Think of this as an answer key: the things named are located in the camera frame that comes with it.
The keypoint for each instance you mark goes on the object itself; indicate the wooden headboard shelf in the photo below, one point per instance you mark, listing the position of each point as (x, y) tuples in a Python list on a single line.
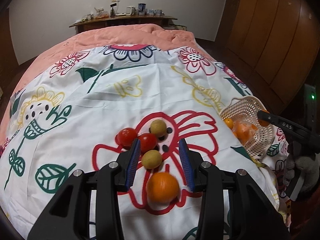
[(99, 23)]

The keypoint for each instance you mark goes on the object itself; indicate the large orange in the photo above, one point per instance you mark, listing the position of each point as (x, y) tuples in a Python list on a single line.
[(162, 187)]

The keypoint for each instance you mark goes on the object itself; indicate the white plastic perforated basket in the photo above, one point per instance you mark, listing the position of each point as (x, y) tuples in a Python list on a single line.
[(255, 138)]

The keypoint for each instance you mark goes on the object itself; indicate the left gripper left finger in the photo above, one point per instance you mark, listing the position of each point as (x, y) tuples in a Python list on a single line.
[(66, 216)]

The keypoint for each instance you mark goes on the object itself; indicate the green-brown round fruit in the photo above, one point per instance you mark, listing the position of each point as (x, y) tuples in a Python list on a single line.
[(151, 159), (158, 127)]

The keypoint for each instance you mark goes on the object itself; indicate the floral white bed sheet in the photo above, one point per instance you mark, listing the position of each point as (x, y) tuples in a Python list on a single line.
[(69, 115)]

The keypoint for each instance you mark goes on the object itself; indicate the grey gloved right hand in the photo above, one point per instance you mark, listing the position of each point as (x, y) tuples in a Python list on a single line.
[(295, 166)]

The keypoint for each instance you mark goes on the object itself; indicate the plastic bag of oranges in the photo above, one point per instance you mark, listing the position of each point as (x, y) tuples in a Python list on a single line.
[(244, 131)]

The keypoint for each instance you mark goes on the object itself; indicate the wooden wardrobe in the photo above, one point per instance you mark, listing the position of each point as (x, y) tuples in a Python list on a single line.
[(271, 45)]

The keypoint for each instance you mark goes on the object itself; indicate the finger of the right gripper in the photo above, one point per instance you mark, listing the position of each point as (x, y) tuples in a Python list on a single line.
[(284, 124)]

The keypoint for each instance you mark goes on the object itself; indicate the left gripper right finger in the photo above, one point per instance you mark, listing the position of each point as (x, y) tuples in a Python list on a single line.
[(232, 202)]

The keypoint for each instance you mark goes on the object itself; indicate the small orange fruit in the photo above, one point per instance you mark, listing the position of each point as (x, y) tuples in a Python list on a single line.
[(229, 122)]

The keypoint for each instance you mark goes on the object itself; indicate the red tomato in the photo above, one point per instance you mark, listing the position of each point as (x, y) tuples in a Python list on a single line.
[(126, 136), (148, 141)]

